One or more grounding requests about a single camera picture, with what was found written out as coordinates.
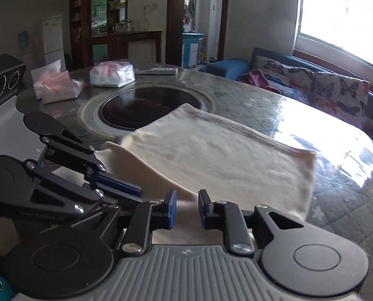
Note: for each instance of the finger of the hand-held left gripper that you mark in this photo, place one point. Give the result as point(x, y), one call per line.
point(80, 194)
point(120, 184)

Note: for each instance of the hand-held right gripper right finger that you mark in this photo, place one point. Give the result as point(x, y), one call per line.
point(204, 210)

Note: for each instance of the dark wooden cabinet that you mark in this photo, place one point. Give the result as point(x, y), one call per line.
point(117, 42)

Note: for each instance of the blue cabinet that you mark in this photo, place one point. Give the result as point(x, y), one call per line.
point(191, 50)

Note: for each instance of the round black induction cooker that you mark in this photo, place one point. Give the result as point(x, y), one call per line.
point(136, 106)

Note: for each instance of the purple garment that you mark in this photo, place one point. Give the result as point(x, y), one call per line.
point(258, 80)

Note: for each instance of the hanging clothes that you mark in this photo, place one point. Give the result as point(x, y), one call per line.
point(189, 14)

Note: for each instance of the remote control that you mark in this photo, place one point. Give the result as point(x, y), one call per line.
point(156, 70)

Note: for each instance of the dark wooden door frame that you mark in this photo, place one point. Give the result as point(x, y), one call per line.
point(174, 22)

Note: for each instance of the white refrigerator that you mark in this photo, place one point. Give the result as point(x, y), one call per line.
point(53, 42)

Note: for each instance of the window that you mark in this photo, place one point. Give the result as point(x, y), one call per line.
point(346, 12)

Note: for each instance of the clear bag with pink contents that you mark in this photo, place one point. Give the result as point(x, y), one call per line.
point(48, 76)
point(62, 92)

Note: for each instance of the plastic wrapped tissue pack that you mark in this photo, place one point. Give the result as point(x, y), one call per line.
point(111, 75)

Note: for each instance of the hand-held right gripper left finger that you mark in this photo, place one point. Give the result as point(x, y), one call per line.
point(171, 210)

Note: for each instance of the blue corner sofa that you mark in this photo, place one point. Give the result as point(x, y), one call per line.
point(227, 67)

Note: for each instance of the flat butterfly print pillow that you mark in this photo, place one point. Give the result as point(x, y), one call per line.
point(286, 78)

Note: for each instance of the cream cloth garment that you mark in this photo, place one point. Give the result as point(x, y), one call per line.
point(221, 156)

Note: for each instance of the upright butterfly print pillow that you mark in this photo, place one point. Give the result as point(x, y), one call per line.
point(343, 97)

